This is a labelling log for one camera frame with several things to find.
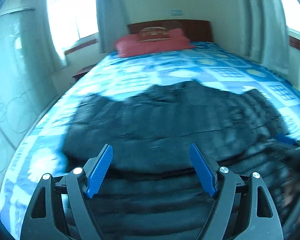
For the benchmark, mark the black puffer jacket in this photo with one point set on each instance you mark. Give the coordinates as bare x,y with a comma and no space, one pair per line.
151,190

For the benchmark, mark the brown embroidered cushion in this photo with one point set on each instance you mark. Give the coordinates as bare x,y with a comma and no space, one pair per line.
151,34

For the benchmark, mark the window curtain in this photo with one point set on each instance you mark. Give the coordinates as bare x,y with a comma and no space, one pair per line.
112,20
268,41

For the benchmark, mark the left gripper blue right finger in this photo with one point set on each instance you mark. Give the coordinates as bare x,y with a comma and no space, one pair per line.
206,169

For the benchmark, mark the dark wooden headboard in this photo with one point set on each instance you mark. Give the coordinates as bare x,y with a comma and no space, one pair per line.
195,30

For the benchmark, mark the left window curtain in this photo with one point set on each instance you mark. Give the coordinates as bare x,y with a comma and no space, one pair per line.
112,20

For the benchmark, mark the white wardrobe with circles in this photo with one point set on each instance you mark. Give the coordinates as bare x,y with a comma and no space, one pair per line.
26,87

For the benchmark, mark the right window curtain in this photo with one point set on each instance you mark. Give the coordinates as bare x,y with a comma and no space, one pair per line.
268,41

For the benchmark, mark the dark wooden nightstand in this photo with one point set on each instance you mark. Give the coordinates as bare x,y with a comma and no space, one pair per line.
82,72

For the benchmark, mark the far left sheer curtain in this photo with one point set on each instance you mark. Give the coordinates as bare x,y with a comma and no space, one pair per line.
48,34

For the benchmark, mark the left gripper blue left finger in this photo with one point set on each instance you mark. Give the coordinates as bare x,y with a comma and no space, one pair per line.
96,169

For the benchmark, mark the blue patterned bed cover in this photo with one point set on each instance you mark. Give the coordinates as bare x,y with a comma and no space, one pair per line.
119,78

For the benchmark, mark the person's right hand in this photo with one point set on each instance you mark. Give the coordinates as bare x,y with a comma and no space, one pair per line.
291,188

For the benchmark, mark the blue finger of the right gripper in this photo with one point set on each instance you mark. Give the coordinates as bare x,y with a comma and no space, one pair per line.
283,139

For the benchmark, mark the red pillow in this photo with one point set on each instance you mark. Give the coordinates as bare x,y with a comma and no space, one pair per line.
128,46

